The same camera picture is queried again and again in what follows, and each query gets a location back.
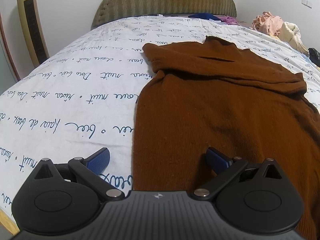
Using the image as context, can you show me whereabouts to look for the brown knit sweater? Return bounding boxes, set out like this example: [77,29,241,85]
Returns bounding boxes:
[132,36,319,239]

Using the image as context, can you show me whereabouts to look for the cream clothes pile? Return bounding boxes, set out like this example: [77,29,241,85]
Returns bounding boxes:
[278,22,309,56]

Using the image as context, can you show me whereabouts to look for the pink clothes pile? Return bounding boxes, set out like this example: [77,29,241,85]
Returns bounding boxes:
[252,11,284,36]

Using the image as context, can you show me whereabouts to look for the white script-print bed sheet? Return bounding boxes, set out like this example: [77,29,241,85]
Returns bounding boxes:
[1,16,319,216]

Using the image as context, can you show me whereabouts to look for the dark patterned garment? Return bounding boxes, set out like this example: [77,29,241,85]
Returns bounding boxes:
[309,48,320,67]

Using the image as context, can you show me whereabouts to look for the purple garment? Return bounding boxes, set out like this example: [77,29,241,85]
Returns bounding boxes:
[217,15,240,25]

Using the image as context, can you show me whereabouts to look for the blue garment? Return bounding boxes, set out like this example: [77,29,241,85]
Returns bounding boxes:
[188,12,221,21]

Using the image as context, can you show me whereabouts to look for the olive striped headboard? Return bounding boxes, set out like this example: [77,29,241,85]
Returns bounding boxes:
[91,0,237,29]

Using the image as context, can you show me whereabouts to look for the gold tower air conditioner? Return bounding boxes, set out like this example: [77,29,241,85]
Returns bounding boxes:
[17,0,49,68]

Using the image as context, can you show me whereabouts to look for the white wall switch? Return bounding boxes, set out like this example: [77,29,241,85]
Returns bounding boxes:
[301,0,313,8]

